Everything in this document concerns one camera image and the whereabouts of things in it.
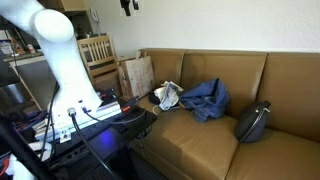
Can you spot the white cloth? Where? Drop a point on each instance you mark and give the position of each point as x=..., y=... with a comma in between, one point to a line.
x=168, y=96

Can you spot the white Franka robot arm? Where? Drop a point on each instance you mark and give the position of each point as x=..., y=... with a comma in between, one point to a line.
x=63, y=66

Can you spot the brown printed paper bag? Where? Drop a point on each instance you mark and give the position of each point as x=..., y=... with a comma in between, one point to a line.
x=138, y=76

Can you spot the dark navy cloth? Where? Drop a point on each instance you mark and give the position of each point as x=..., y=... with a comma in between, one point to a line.
x=154, y=99

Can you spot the tan leather couch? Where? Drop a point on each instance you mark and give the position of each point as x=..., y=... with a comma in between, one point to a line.
x=200, y=146

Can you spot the white crumpled bag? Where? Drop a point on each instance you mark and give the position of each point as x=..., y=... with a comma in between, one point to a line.
x=15, y=168

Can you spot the wooden slat chair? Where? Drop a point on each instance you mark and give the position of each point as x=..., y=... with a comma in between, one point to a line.
x=100, y=70

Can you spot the black orange bar clamp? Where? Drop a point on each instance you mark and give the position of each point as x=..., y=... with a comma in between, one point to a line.
x=104, y=96
x=126, y=108

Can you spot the silver robot mounting plate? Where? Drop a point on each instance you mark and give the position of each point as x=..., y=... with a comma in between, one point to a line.
x=100, y=111

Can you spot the gray counter cabinet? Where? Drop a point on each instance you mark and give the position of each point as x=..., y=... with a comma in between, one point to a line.
x=36, y=80

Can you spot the blue denim garment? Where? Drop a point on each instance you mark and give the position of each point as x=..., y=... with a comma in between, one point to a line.
x=208, y=98

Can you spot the black robot table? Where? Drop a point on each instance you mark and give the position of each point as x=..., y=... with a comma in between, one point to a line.
x=110, y=140

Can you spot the dark gray oval case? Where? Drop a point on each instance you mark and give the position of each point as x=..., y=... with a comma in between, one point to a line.
x=250, y=123

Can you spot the wooden wall cabinet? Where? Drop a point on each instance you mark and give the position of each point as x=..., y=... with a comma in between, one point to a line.
x=73, y=5

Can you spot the black camera stand pole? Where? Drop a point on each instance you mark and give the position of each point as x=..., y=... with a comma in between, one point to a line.
x=20, y=153

